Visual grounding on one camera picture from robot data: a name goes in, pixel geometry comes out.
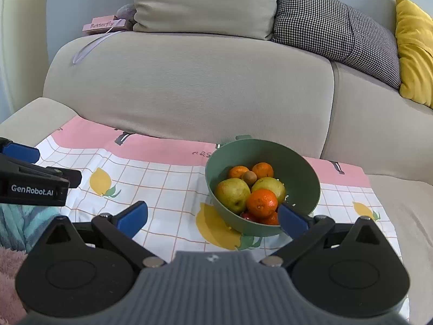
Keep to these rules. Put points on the beige cushion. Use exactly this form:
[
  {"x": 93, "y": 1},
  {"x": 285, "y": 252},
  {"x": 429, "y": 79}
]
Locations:
[{"x": 206, "y": 3}]

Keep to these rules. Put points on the pink fluffy blanket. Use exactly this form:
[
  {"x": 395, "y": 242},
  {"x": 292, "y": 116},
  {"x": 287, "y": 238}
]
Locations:
[{"x": 10, "y": 287}]

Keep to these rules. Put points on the red cherry tomato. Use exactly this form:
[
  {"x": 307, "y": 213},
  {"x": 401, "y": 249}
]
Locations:
[{"x": 248, "y": 217}]

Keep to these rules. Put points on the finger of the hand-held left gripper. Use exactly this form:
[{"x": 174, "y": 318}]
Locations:
[{"x": 22, "y": 152}]

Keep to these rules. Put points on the yellow-green pear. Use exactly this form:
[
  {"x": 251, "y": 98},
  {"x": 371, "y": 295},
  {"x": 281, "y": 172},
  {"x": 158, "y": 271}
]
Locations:
[
  {"x": 270, "y": 186},
  {"x": 231, "y": 194}
]

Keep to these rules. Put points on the lilac ribbon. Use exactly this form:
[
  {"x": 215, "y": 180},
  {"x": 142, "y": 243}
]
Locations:
[{"x": 84, "y": 49}]

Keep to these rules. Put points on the yellow cushion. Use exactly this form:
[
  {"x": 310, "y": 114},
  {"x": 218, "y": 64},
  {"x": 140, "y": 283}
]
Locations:
[{"x": 416, "y": 54}]

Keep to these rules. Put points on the grey plush toy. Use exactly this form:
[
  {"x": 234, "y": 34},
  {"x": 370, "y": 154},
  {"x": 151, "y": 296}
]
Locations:
[{"x": 126, "y": 15}]

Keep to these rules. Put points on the pink checkered printed cloth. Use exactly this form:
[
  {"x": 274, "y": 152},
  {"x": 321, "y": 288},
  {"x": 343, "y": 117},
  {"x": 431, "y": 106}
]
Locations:
[{"x": 162, "y": 182}]

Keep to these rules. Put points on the small brown kiwi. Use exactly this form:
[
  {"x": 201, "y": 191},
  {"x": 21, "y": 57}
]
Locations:
[{"x": 250, "y": 177}]

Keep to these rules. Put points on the houndstooth cushion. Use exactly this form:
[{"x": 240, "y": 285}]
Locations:
[{"x": 331, "y": 30}]

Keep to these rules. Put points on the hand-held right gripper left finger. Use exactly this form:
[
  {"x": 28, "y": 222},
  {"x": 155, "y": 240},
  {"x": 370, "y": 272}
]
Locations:
[{"x": 132, "y": 218}]

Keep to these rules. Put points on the green colander bowl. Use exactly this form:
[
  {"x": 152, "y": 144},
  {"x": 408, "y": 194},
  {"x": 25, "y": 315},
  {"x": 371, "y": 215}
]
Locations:
[{"x": 299, "y": 172}]

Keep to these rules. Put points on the pink gift box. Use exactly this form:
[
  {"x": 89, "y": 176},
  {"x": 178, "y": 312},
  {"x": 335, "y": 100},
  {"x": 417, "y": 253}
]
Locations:
[{"x": 103, "y": 24}]

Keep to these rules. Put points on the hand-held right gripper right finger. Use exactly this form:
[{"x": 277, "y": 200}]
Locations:
[{"x": 291, "y": 223}]

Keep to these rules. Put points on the beige fabric sofa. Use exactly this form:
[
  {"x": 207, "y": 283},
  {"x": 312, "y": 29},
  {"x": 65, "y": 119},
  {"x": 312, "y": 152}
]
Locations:
[{"x": 189, "y": 84}]

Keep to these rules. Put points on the teal striped blanket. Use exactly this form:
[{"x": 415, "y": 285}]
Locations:
[{"x": 20, "y": 225}]

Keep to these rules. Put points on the cream curtain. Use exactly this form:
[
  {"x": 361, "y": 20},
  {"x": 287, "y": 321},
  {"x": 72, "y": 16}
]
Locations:
[{"x": 20, "y": 40}]

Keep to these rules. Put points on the mandarin orange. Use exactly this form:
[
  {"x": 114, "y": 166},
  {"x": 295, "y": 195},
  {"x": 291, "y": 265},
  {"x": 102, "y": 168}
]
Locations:
[
  {"x": 261, "y": 203},
  {"x": 263, "y": 170},
  {"x": 271, "y": 220},
  {"x": 237, "y": 171}
]

